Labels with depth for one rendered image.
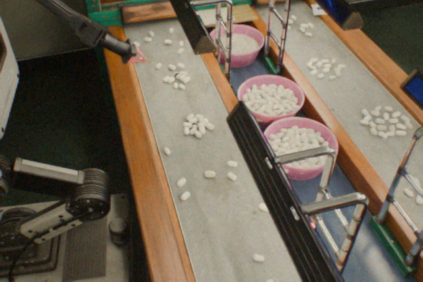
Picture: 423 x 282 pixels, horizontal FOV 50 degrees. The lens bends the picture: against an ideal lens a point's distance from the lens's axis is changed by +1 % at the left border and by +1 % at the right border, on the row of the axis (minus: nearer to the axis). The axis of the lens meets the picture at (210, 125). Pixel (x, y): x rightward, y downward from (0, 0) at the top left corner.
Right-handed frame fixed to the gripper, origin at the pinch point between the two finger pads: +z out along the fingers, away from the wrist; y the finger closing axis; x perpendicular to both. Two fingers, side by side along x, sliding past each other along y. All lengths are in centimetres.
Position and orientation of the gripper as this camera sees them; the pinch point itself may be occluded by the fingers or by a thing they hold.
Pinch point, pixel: (144, 60)
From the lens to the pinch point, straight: 186.6
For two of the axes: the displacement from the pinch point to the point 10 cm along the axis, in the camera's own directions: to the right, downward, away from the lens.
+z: 7.3, 3.4, 5.9
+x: -6.2, 6.8, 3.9
